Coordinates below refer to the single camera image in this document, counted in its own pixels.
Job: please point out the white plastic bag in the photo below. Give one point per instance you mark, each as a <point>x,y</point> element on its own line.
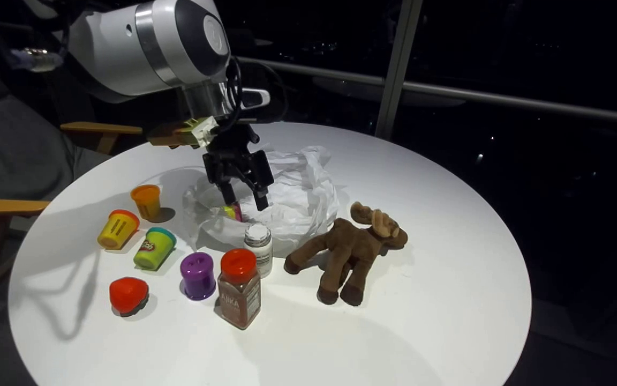
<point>301,189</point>

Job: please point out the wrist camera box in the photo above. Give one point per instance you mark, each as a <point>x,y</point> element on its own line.
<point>181,131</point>

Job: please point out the grey horizontal railing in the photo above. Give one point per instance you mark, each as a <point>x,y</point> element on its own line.
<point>501,98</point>

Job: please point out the brown moose plush toy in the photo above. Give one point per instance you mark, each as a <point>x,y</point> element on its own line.
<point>348,249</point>

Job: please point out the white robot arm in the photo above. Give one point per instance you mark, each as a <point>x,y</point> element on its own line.
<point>149,47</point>

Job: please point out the white lid pill bottle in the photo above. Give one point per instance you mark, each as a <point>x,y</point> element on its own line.
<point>260,247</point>

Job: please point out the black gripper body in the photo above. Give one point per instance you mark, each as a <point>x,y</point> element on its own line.
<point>237,142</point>

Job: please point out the grey wooden armchair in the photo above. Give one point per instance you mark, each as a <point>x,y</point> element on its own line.
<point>8,142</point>

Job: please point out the red toy tomato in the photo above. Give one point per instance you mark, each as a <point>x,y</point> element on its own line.
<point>130,294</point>

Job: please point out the purple toy fruit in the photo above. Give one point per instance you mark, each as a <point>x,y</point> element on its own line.
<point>197,275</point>

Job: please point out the grey window post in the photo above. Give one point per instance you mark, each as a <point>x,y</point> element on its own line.
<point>396,65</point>

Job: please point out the red lid spice jar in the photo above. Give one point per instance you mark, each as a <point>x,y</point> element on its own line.
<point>238,291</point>

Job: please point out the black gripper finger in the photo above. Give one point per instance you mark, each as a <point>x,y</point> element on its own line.
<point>220,178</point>
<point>257,178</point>

